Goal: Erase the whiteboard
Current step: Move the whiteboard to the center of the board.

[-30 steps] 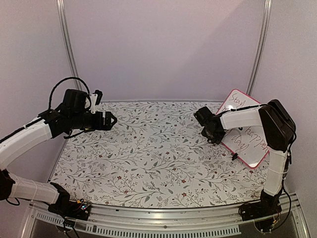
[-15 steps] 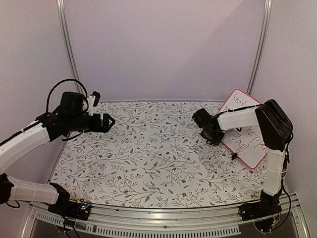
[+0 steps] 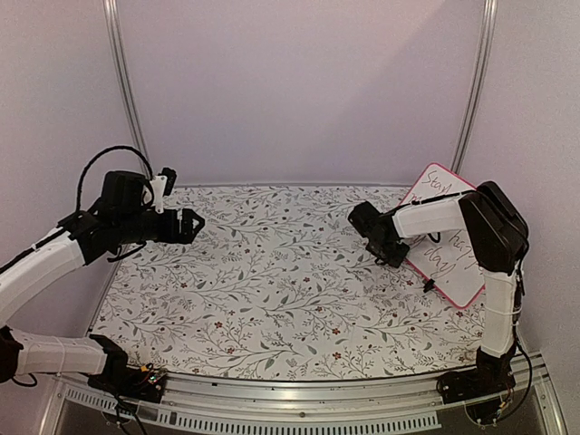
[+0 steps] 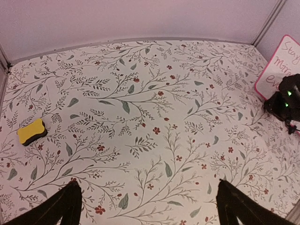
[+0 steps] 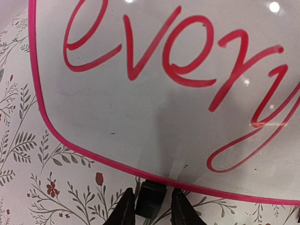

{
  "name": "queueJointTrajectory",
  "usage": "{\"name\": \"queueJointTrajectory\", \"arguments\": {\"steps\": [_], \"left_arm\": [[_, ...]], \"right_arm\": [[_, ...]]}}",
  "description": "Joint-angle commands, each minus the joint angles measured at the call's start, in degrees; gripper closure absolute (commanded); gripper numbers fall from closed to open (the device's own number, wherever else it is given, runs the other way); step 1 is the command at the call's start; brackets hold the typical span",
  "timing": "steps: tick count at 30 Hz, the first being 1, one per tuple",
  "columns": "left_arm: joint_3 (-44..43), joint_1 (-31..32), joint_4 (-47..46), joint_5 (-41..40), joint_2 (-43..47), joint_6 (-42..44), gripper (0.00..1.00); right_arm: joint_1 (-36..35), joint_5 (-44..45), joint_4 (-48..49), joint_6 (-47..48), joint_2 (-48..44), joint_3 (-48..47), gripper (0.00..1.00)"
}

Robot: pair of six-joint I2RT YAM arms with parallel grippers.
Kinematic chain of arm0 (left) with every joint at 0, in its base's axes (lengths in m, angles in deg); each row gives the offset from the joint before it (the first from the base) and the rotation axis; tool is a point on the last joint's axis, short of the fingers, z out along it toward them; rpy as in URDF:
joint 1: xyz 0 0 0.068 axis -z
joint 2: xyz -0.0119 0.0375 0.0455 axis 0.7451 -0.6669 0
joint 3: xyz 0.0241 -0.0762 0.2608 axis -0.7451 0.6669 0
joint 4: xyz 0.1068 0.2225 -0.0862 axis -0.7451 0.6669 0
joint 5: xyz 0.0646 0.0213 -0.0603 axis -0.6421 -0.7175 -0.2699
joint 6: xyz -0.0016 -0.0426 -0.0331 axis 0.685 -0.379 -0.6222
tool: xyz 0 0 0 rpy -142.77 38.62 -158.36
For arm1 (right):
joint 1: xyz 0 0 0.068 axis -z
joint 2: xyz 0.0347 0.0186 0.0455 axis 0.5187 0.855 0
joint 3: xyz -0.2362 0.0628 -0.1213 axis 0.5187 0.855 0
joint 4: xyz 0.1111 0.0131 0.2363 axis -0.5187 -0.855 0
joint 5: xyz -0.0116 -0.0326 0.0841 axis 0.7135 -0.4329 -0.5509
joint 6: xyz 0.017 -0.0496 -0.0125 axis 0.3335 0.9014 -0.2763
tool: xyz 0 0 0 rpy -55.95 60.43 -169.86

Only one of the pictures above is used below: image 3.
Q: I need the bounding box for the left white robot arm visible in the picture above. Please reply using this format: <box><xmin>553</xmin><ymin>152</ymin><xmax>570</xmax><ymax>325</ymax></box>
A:
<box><xmin>1</xmin><ymin>168</ymin><xmax>205</xmax><ymax>393</ymax></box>

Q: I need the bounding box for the aluminium frame post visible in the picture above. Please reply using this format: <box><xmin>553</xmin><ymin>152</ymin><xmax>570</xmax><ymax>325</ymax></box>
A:
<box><xmin>451</xmin><ymin>0</ymin><xmax>498</xmax><ymax>174</ymax></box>
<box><xmin>102</xmin><ymin>0</ymin><xmax>149</xmax><ymax>160</ymax></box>

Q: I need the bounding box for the right aluminium frame post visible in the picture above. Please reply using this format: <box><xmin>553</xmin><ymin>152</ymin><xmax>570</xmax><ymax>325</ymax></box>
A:
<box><xmin>451</xmin><ymin>0</ymin><xmax>498</xmax><ymax>174</ymax></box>

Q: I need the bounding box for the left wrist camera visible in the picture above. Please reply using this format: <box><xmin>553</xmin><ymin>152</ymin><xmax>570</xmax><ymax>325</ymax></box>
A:
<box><xmin>150</xmin><ymin>168</ymin><xmax>177</xmax><ymax>214</ymax></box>

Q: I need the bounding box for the left aluminium frame post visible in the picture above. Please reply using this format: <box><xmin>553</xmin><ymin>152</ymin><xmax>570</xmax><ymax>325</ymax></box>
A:
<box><xmin>102</xmin><ymin>0</ymin><xmax>149</xmax><ymax>160</ymax></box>

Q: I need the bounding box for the front aluminium rail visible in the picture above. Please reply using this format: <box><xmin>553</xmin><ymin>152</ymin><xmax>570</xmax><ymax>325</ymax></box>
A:
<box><xmin>41</xmin><ymin>353</ymin><xmax>572</xmax><ymax>434</ymax></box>

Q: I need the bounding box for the rear aluminium table rail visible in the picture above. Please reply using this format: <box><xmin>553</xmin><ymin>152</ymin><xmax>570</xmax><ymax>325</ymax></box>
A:
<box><xmin>175</xmin><ymin>181</ymin><xmax>413</xmax><ymax>189</ymax></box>

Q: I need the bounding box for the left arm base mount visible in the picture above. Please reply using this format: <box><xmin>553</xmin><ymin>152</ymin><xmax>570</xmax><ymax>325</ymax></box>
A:
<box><xmin>88</xmin><ymin>361</ymin><xmax>168</xmax><ymax>403</ymax></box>

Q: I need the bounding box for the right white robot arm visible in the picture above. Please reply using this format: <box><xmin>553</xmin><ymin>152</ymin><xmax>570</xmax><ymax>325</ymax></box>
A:
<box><xmin>348</xmin><ymin>181</ymin><xmax>529</xmax><ymax>395</ymax></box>

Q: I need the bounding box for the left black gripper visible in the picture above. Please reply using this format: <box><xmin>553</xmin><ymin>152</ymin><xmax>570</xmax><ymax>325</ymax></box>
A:
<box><xmin>117</xmin><ymin>208</ymin><xmax>205</xmax><ymax>245</ymax></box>

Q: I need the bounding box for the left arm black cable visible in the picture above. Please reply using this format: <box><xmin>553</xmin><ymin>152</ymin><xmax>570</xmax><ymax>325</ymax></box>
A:
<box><xmin>75</xmin><ymin>145</ymin><xmax>153</xmax><ymax>214</ymax></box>

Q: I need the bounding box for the pink-framed whiteboard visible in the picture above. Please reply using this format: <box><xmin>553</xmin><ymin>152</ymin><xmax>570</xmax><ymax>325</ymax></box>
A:
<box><xmin>401</xmin><ymin>162</ymin><xmax>484</xmax><ymax>309</ymax></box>

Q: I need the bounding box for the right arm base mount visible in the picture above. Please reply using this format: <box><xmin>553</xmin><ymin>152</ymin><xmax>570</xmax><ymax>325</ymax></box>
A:
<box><xmin>436</xmin><ymin>368</ymin><xmax>516</xmax><ymax>426</ymax></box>

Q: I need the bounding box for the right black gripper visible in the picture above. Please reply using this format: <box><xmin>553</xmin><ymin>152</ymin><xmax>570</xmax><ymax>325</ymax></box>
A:
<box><xmin>366</xmin><ymin>237</ymin><xmax>411</xmax><ymax>268</ymax></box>

